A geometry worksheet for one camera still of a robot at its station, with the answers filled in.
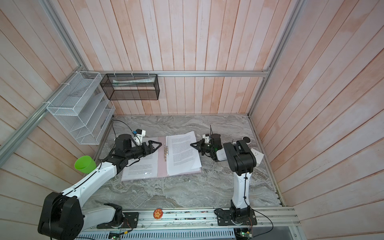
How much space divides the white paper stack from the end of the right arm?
0.10 feet

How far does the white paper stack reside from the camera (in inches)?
35.7

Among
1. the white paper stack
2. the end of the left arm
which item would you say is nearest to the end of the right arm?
the white paper stack

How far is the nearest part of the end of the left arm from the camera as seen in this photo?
27.7 inches

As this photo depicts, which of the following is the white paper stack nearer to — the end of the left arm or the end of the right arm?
the end of the right arm

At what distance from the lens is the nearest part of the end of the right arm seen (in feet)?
2.71

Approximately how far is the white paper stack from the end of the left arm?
0.78 ft
